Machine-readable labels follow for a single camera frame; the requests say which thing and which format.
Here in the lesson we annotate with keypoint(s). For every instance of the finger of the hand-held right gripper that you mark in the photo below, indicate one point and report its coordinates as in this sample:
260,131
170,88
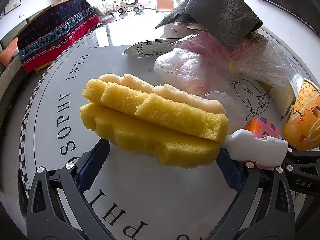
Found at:
303,170

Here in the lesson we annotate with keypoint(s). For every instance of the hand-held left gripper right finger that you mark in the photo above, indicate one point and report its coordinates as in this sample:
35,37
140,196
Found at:
228,171

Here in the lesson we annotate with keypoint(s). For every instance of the colourful toy block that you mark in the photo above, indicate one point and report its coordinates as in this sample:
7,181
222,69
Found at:
262,127

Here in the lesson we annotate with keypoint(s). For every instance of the white barcode packet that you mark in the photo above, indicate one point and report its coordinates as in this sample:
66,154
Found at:
150,46

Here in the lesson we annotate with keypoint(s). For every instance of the crumpled white plastic bag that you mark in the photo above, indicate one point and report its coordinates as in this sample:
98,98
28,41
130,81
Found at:
175,28

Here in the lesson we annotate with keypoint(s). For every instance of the pink rubber band bag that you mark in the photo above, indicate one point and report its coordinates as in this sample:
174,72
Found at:
200,42

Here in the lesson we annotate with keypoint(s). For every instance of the bench with patterned blanket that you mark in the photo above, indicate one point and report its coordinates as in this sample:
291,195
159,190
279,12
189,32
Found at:
55,27

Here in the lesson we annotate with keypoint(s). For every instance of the grey felt cloth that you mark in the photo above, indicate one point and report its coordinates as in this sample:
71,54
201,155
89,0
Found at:
220,12

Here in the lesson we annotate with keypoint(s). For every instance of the framed wall picture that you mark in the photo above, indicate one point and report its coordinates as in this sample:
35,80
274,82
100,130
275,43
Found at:
13,0

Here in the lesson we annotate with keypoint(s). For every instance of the wooden bench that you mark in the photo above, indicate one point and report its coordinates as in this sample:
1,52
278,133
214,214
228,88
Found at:
41,67

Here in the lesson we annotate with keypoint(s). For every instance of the patterned floor cushion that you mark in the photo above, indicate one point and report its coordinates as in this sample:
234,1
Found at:
106,8

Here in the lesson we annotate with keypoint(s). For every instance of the white ride-on toy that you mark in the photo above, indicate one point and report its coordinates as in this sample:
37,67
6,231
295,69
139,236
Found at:
130,6

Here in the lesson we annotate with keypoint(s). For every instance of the orange cushion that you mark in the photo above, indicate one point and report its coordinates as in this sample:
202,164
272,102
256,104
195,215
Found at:
8,52

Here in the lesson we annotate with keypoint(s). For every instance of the black television screen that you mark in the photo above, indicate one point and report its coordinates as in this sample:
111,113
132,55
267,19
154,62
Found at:
287,0

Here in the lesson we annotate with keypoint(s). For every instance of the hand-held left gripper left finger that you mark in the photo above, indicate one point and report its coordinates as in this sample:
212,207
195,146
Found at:
92,166

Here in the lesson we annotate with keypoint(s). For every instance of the thin clear plastic bag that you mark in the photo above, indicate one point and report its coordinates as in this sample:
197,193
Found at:
230,102

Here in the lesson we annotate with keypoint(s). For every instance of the yellow orange paper cup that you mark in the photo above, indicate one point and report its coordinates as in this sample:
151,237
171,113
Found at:
303,115

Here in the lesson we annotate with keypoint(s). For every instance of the grey sofa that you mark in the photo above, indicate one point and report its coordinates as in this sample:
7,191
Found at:
10,70

